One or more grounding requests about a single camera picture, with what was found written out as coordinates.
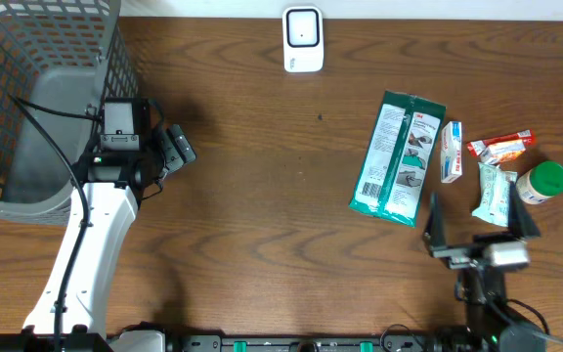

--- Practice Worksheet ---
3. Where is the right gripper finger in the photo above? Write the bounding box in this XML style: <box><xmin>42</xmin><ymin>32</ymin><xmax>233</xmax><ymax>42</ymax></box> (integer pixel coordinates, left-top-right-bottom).
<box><xmin>423</xmin><ymin>193</ymin><xmax>447</xmax><ymax>254</ymax></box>
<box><xmin>507</xmin><ymin>182</ymin><xmax>541</xmax><ymax>240</ymax></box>

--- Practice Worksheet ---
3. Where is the teal snack packet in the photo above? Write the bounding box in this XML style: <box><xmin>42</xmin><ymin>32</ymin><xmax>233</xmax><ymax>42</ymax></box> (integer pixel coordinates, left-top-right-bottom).
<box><xmin>472</xmin><ymin>162</ymin><xmax>517</xmax><ymax>227</ymax></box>

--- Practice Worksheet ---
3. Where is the green lid jar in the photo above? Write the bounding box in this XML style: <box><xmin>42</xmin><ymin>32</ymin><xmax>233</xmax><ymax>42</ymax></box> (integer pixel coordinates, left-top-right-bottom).
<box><xmin>516</xmin><ymin>161</ymin><xmax>563</xmax><ymax>204</ymax></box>

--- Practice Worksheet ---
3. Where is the orange small box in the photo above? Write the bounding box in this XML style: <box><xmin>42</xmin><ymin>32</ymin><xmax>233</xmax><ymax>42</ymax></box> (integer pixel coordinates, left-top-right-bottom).
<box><xmin>480</xmin><ymin>140</ymin><xmax>526</xmax><ymax>165</ymax></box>

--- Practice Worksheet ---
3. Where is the red stick sachet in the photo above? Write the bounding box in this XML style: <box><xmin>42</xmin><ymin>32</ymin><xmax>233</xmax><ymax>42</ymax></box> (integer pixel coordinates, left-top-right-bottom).
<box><xmin>466</xmin><ymin>129</ymin><xmax>537</xmax><ymax>156</ymax></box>

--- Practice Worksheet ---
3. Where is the white green box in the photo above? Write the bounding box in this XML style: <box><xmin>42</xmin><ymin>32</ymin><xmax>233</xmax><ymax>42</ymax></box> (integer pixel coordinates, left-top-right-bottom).
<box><xmin>440</xmin><ymin>121</ymin><xmax>463</xmax><ymax>184</ymax></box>

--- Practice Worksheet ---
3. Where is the large green box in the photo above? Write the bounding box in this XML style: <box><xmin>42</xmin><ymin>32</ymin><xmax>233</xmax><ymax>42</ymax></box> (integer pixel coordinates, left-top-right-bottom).
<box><xmin>349</xmin><ymin>91</ymin><xmax>446</xmax><ymax>227</ymax></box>

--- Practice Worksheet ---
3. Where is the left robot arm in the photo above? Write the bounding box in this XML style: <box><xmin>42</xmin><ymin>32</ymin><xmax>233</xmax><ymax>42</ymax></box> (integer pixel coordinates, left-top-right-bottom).
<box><xmin>0</xmin><ymin>98</ymin><xmax>196</xmax><ymax>352</ymax></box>

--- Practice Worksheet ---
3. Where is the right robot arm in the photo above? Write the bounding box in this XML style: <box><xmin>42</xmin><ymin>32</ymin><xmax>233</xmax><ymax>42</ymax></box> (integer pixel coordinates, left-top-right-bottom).
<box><xmin>423</xmin><ymin>183</ymin><xmax>548</xmax><ymax>351</ymax></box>

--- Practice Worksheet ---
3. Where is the grey plastic mesh basket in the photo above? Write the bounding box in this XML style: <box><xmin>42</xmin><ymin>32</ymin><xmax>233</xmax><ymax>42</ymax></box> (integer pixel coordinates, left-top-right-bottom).
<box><xmin>0</xmin><ymin>0</ymin><xmax>139</xmax><ymax>225</ymax></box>

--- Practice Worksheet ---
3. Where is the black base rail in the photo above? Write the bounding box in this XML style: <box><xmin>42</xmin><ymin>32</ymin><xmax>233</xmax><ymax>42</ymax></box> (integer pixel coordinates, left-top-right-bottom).
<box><xmin>109</xmin><ymin>333</ymin><xmax>468</xmax><ymax>352</ymax></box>

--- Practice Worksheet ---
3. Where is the left black cable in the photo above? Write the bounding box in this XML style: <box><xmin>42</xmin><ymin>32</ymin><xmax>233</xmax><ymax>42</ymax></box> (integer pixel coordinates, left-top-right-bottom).
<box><xmin>10</xmin><ymin>95</ymin><xmax>105</xmax><ymax>352</ymax></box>

